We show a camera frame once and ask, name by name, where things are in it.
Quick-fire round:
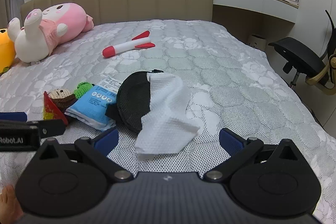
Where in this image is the grey quilted bed mattress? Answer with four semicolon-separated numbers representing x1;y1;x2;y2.
0;19;336;220

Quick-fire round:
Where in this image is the white desk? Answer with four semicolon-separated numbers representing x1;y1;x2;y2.
213;0;302;24

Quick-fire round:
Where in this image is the white paper towel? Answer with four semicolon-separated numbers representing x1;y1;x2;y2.
135;73;200;161

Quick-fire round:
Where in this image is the red white rocket toy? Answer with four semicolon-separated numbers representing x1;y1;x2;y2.
102;30;156;58

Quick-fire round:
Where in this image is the brown crochet doll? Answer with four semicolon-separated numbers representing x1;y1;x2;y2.
43;89;78;125

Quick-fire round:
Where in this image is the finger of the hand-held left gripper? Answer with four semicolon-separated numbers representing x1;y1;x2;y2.
0;112;66;139

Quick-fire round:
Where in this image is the green crochet toy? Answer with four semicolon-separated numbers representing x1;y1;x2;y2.
73;82;94;101

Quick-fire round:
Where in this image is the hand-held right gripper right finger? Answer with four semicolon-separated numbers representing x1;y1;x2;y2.
203;128;298;183

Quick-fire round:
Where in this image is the black office chair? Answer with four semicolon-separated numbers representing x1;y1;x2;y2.
268;10;336;96

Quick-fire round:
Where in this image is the person's foot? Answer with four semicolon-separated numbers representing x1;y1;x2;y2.
0;185;24;222

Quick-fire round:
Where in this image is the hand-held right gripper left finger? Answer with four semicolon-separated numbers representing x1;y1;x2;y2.
37;127;135;183

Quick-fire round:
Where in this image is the blue wet wipes packet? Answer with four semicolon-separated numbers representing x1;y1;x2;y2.
64;76;125;131

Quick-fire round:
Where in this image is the yellow plush toy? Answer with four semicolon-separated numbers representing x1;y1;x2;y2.
0;28;16;74

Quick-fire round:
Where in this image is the white waste bin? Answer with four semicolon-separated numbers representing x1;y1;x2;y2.
247;34;268;51

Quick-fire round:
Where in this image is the pink white plush toy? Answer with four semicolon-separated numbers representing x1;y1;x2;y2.
7;3;95;65

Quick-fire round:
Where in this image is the black eye mask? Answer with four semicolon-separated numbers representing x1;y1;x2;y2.
105;70;164;134

